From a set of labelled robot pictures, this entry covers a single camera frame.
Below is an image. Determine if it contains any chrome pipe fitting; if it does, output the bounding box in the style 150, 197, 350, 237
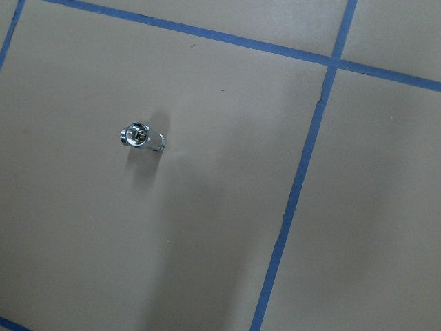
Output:
120, 122, 166, 152

